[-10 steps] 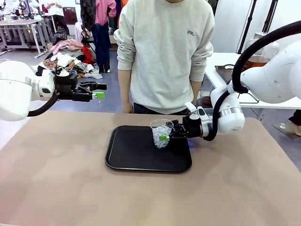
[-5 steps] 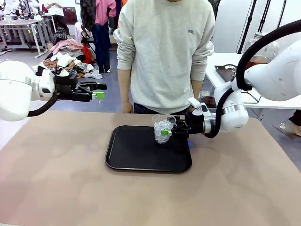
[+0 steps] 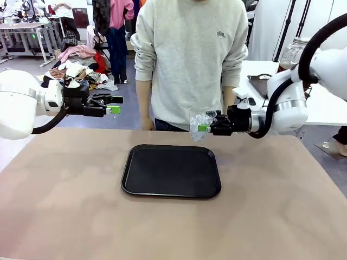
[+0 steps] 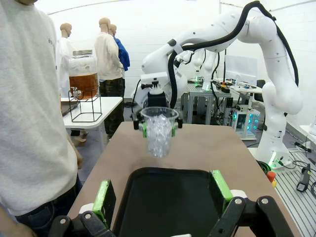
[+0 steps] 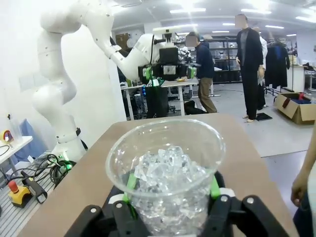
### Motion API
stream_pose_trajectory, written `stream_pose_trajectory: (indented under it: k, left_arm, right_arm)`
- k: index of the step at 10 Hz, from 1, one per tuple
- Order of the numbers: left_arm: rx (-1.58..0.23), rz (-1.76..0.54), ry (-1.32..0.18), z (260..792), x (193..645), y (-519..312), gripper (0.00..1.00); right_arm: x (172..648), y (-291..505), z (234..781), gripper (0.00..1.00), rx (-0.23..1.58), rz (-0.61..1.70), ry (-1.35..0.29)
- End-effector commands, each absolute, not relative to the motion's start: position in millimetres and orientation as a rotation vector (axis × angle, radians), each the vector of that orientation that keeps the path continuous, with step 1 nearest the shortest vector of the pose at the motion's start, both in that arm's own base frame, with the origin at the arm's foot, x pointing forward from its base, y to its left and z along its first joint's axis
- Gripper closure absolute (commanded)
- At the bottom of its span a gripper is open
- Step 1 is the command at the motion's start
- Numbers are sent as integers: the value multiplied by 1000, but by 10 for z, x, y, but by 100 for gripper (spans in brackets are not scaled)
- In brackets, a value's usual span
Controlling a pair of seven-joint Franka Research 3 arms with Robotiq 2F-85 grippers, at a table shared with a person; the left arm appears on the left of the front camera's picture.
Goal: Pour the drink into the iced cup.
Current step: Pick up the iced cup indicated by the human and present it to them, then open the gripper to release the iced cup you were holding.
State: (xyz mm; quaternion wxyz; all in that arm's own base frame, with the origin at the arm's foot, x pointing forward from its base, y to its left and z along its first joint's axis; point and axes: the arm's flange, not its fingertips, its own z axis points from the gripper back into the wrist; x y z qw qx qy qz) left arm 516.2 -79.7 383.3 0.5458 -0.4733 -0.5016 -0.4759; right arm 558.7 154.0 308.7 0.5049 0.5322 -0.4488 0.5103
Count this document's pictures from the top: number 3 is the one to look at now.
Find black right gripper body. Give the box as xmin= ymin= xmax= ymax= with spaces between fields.
xmin=226 ymin=104 xmax=253 ymax=135

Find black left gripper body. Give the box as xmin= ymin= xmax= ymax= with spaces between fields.
xmin=62 ymin=87 xmax=93 ymax=116

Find short clear cup with ice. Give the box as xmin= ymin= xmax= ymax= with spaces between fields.
xmin=189 ymin=113 xmax=216 ymax=142

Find person's right forearm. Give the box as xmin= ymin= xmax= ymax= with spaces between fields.
xmin=134 ymin=48 xmax=155 ymax=120

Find person's left forearm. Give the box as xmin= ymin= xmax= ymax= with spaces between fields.
xmin=221 ymin=51 xmax=249 ymax=113

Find person's right hand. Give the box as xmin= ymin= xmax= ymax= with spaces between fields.
xmin=140 ymin=116 xmax=155 ymax=132

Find dark rectangular tray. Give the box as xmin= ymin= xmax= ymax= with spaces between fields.
xmin=247 ymin=74 xmax=272 ymax=99

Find dark blue hanging trousers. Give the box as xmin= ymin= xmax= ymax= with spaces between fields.
xmin=105 ymin=27 xmax=128 ymax=83

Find pile of mixed clothes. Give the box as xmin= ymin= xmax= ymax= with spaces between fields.
xmin=40 ymin=44 xmax=119 ymax=92

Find person in grey sweatshirt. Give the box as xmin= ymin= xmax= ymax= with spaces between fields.
xmin=130 ymin=0 xmax=249 ymax=133

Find black plastic serving tray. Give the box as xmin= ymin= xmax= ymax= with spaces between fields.
xmin=120 ymin=144 xmax=222 ymax=200

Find glass tea dispenser jar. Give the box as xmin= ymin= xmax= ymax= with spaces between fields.
xmin=277 ymin=37 xmax=311 ymax=74

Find dark patterned hanging garment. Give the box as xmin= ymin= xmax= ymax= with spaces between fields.
xmin=92 ymin=0 xmax=111 ymax=37

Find white side table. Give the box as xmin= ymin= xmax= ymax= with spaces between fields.
xmin=238 ymin=60 xmax=347 ymax=127

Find bystander in white top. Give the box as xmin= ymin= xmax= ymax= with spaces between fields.
xmin=53 ymin=0 xmax=81 ymax=41

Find white workshop desk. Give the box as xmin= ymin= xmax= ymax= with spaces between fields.
xmin=0 ymin=21 xmax=55 ymax=68

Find person in white coat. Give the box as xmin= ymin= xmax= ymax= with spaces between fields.
xmin=248 ymin=0 xmax=293 ymax=62

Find black tripod pole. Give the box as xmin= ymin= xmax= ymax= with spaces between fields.
xmin=273 ymin=0 xmax=298 ymax=62

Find bystander with bare legs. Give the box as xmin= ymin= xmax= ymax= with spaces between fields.
xmin=322 ymin=126 xmax=347 ymax=158

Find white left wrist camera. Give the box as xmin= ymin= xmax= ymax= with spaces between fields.
xmin=63 ymin=77 xmax=82 ymax=89

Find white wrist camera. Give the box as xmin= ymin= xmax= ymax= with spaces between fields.
xmin=233 ymin=86 xmax=268 ymax=109
xmin=63 ymin=77 xmax=82 ymax=89

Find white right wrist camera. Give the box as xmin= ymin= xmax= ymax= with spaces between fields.
xmin=233 ymin=86 xmax=268 ymax=109

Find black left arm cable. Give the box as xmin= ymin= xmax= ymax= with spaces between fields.
xmin=31 ymin=107 xmax=68 ymax=135

